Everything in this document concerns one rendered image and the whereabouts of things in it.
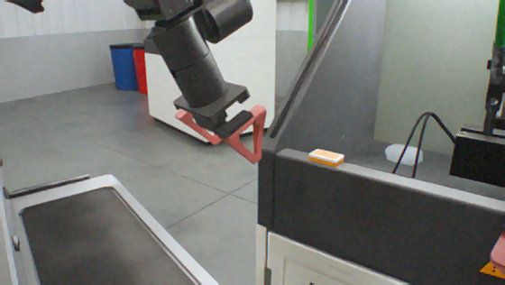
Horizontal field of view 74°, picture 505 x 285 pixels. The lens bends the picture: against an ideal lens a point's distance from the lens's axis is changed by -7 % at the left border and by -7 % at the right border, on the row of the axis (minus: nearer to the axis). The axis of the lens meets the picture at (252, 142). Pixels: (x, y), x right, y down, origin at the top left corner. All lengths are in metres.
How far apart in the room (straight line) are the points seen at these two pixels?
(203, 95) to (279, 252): 0.38
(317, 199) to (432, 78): 0.56
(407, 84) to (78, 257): 0.96
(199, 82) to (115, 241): 0.25
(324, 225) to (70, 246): 0.46
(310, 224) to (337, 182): 0.10
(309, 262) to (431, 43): 0.65
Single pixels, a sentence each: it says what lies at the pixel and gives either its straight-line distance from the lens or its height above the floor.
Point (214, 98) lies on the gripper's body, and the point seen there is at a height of 1.08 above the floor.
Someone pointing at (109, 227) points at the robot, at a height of 1.04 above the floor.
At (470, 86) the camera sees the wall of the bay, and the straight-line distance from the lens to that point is 1.05.
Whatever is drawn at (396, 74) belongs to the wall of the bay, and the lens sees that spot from 1.08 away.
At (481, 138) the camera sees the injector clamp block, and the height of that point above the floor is 0.98.
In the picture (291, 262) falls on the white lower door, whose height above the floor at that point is 0.74.
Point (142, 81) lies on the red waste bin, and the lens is 6.13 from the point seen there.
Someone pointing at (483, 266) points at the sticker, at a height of 0.86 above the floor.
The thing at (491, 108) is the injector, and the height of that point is 1.03.
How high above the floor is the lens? 1.18
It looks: 19 degrees down
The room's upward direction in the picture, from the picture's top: straight up
